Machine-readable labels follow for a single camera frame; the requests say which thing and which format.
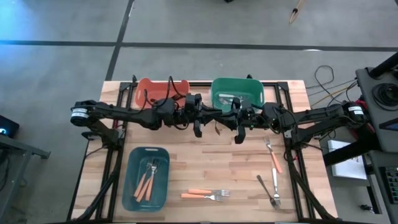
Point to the black tablet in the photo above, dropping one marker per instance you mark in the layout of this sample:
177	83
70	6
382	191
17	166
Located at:
390	125

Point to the dark teal plastic bin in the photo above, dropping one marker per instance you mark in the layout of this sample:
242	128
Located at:
161	193

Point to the green plastic bin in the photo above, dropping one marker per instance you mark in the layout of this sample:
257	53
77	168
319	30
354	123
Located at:
248	90

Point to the small black object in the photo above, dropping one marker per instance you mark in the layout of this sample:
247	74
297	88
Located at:
367	208

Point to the black table frame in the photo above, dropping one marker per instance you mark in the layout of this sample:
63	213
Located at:
200	83

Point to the wooden stick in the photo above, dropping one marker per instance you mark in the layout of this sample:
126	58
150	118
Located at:
294	12

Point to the orange plastic bin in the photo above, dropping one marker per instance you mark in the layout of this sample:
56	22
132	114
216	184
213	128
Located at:
152	90

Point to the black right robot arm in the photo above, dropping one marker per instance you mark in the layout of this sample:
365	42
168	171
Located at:
317	116

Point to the gray side table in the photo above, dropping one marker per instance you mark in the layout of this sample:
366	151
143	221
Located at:
18	147

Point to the black laptop with blue light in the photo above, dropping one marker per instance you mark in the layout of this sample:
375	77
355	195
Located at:
11	124

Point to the black pole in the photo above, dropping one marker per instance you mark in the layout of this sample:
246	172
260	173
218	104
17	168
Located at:
385	64

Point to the black keyboard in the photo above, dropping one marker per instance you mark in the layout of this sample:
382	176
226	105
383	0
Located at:
392	182

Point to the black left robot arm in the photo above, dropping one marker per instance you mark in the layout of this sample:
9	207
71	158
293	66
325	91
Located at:
124	112

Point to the white box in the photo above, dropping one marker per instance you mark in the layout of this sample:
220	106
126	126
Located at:
348	168

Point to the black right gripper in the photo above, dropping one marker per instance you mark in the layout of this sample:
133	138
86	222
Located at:
245	118

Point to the gray equipment cart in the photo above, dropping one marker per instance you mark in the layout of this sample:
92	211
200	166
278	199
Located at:
373	124

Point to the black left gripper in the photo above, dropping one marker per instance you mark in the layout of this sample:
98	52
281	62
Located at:
194	115

